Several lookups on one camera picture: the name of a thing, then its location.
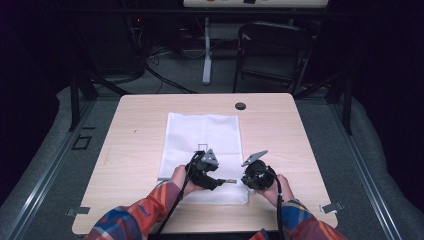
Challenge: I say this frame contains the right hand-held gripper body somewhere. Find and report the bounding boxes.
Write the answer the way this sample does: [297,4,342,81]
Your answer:
[240,149,278,191]

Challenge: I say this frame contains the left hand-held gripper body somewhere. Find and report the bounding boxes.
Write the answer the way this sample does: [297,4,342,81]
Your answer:
[185,148,221,188]

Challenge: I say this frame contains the white towel with loop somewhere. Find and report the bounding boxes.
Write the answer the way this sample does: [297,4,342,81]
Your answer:
[157,112,250,205]

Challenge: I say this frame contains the person's left hand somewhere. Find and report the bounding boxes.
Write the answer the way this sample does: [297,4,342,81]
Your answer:
[170,164,201,198]

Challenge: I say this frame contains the person's right hand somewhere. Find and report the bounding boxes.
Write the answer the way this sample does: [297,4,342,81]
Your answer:
[257,173,296,208]

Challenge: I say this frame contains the white metal table leg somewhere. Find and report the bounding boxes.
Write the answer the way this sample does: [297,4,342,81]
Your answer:
[201,16,213,86]

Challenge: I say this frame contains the black folding chair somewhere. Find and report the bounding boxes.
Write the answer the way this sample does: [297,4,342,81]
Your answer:
[232,21,315,95]

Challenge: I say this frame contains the right hand-held gripper black cable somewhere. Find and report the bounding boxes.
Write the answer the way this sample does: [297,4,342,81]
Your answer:
[266,168,286,240]

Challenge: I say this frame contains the hand-held gripper black cable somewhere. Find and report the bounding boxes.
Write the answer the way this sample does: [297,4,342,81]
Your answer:
[155,150,203,237]
[266,168,286,240]

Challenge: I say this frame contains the left hand-held gripper black cable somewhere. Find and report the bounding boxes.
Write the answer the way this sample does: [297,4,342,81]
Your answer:
[155,150,203,237]

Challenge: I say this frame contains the grey metal corner bracket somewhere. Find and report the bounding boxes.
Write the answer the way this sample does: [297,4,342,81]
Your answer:
[65,206,91,217]
[319,201,345,215]

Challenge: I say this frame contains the black floor cable bundle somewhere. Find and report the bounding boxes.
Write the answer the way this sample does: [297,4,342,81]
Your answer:
[124,19,201,95]

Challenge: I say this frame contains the aluminium floor rail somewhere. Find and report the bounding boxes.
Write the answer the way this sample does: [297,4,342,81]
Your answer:
[0,99,96,240]
[328,99,406,240]

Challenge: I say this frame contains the black metal frame stand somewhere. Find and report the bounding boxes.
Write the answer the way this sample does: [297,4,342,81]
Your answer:
[294,71,355,136]
[68,71,129,132]

